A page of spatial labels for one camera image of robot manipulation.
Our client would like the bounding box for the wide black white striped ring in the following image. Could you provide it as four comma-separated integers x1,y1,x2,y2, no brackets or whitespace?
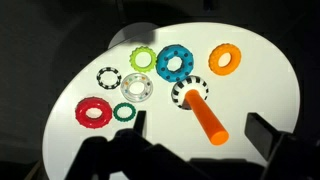
170,75,210,110

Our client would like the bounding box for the small dark green ring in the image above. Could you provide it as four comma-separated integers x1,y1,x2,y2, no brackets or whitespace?
112,102,137,123

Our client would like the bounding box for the blue ring with dark dots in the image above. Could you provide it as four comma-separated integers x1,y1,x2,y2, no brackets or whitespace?
155,44,195,83

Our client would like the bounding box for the lime green knobbed ring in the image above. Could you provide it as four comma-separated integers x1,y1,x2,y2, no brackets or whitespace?
129,45,158,73

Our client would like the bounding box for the transparent ring with beads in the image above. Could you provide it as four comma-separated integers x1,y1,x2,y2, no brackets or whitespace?
120,72,155,103

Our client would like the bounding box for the thin black white striped ring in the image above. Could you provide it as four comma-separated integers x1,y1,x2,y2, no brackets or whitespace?
96,66,123,91

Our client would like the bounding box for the orange ribbed ring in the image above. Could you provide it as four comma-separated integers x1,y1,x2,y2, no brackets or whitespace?
208,43,243,77

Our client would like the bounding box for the red ribbed ring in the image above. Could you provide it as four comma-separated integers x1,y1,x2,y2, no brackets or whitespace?
74,96,114,130

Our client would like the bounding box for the orange stacking peg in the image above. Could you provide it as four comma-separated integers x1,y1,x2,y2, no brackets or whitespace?
184,89,230,146

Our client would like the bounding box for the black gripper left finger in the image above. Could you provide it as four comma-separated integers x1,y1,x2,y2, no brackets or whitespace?
133,110,148,138

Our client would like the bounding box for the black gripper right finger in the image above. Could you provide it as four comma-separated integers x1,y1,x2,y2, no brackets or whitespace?
244,112,285,162

